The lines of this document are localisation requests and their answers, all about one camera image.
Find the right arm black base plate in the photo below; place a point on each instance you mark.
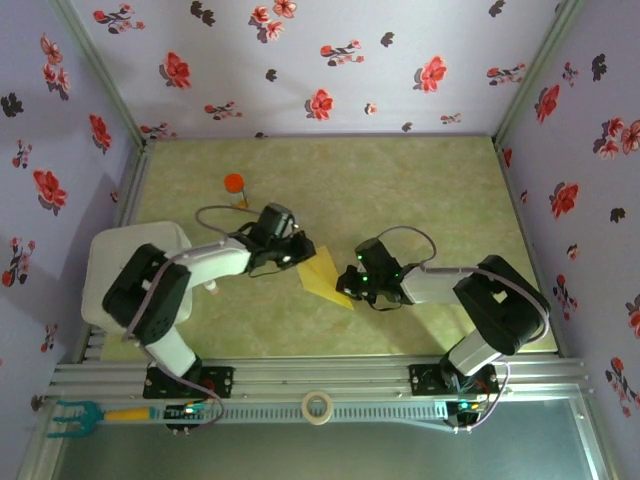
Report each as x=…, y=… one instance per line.
x=422, y=382

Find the yellow paper sheet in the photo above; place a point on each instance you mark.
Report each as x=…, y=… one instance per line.
x=320, y=275

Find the white tape roll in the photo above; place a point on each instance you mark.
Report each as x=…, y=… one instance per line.
x=304, y=407

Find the aluminium side rail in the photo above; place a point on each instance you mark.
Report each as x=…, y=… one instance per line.
x=135, y=185
x=513, y=190

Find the aluminium corner post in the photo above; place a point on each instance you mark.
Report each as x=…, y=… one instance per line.
x=534, y=70
x=104, y=75

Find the white zip pouch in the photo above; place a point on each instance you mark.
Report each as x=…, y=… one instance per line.
x=110, y=250

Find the orange-capped pill bottle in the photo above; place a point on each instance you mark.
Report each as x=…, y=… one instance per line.
x=233, y=182

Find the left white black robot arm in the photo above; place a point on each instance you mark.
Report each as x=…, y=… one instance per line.
x=220, y=260

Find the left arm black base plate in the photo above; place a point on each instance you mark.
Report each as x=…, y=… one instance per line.
x=222, y=382

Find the aluminium mounting rail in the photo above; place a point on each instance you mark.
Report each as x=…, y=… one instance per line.
x=325, y=375

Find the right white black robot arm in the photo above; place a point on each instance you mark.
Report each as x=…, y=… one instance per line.
x=430, y=287

